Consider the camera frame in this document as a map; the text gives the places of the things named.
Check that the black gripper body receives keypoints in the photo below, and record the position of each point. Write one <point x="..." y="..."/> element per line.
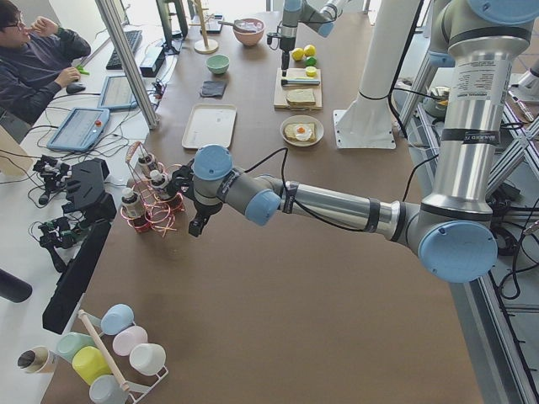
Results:
<point x="285" y="47"/>
<point x="177" y="180"/>

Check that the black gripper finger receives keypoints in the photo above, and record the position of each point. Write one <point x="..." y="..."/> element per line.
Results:
<point x="285" y="62"/>
<point x="196" y="227"/>

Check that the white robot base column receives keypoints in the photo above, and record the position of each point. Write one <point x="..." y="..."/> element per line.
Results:
<point x="367" y="122"/>

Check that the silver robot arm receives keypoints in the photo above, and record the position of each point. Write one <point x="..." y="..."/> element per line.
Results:
<point x="449" y="229"/>
<point x="297" y="12"/>

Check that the beige serving tray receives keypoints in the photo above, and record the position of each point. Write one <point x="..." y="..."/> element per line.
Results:
<point x="209" y="124"/>

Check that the yellow lemon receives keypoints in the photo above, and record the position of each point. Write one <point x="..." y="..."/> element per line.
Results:
<point x="309" y="50"/>
<point x="297" y="54"/>

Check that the green lime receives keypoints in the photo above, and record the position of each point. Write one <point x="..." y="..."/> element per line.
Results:
<point x="311" y="61"/>

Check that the lemon half slice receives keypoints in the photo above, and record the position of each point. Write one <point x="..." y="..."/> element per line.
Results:
<point x="311" y="71"/>

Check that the pink bowl with ice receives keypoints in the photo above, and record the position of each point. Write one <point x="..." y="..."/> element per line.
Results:
<point x="250" y="39"/>

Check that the wooden cutting board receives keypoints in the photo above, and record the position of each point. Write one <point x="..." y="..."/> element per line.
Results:
<point x="280" y="91"/>

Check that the metal ice scoop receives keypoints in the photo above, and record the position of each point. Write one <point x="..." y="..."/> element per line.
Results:
<point x="240" y="25"/>

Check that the dark drink bottle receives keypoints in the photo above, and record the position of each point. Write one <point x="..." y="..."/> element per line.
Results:
<point x="159" y="183"/>
<point x="132" y="207"/>
<point x="147" y="164"/>

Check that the white round plate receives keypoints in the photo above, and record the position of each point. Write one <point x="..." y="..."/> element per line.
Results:
<point x="303" y="119"/>

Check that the green bowl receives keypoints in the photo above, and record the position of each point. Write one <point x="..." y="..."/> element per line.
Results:
<point x="217" y="64"/>

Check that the bottom bread slice with egg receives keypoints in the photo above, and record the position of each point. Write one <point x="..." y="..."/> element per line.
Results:
<point x="300" y="132"/>

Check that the grey folded cloth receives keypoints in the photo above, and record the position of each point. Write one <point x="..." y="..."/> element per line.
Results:
<point x="213" y="89"/>

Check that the wooden mug tree stand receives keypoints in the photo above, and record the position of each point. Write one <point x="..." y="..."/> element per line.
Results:
<point x="206" y="45"/>

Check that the blue cup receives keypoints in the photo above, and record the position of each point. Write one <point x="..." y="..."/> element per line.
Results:
<point x="116" y="319"/>

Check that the pink cup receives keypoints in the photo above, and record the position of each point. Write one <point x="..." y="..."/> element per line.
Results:
<point x="125" y="341"/>

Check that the white cup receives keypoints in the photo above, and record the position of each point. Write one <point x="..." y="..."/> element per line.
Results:
<point x="147" y="358"/>

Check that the blue teach pendant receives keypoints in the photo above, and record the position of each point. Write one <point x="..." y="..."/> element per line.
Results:
<point x="79" y="130"/>
<point x="116" y="94"/>

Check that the steel pot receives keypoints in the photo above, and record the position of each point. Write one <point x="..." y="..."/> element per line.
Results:
<point x="436" y="103"/>

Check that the yellow cup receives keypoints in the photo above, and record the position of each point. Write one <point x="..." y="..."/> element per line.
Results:
<point x="90" y="364"/>

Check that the green cup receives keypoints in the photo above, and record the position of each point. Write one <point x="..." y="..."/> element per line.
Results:
<point x="71" y="343"/>

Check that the white cup rack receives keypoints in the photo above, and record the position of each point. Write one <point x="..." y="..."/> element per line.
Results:
<point x="137" y="385"/>

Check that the black computer mouse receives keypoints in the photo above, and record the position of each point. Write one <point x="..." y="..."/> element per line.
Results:
<point x="75" y="87"/>

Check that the grey cup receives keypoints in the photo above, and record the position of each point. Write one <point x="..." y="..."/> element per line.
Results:
<point x="106" y="390"/>

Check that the paper cup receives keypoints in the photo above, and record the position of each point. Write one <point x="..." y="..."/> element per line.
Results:
<point x="37" y="360"/>

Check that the copper wire bottle rack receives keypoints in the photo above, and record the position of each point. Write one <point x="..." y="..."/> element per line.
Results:
<point x="159" y="215"/>

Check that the aluminium frame post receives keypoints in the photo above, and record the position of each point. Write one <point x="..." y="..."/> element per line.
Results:
<point x="111" y="20"/>

